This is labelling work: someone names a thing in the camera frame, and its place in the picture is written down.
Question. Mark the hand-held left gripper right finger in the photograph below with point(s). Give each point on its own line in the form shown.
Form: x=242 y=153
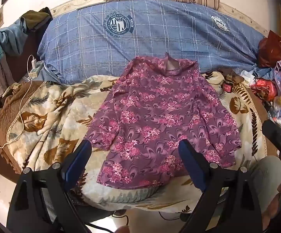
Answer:
x=191 y=165

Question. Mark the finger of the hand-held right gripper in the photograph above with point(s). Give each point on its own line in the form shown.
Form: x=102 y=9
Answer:
x=278 y=138

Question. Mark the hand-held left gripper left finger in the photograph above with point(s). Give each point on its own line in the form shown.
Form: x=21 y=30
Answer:
x=77 y=161

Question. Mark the purple floral shirt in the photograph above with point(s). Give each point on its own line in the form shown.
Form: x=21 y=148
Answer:
x=155 y=116

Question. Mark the person's grey trouser leg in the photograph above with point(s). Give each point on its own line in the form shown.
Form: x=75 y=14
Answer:
x=266 y=174

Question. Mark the leaf print blanket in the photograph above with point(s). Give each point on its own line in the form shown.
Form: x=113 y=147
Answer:
x=53 y=116

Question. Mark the red orange plastic bag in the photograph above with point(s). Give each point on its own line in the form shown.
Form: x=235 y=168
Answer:
x=264 y=88

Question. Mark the small red jar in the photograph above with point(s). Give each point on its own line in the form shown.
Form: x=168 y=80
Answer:
x=227 y=87

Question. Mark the brown plush toy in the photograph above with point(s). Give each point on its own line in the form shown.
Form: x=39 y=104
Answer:
x=231 y=75

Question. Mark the brown quilted bedspread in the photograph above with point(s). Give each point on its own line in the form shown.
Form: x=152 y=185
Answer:
x=4 y=116

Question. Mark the dark red plastic bag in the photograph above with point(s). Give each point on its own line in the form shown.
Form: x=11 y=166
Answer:
x=272 y=48

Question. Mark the grey power strip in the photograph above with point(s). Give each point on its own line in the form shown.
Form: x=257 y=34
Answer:
x=37 y=70

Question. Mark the white charger plug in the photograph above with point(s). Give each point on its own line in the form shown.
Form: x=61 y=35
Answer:
x=33 y=64

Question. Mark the grey brown cloth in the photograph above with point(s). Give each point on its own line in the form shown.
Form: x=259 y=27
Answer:
x=2 y=75

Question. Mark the dark brown furniture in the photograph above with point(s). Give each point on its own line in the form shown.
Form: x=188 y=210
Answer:
x=26 y=51

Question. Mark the blue denim garment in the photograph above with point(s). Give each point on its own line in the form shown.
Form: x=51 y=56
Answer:
x=12 y=36

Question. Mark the dark olive garment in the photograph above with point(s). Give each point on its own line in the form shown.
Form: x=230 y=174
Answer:
x=36 y=17

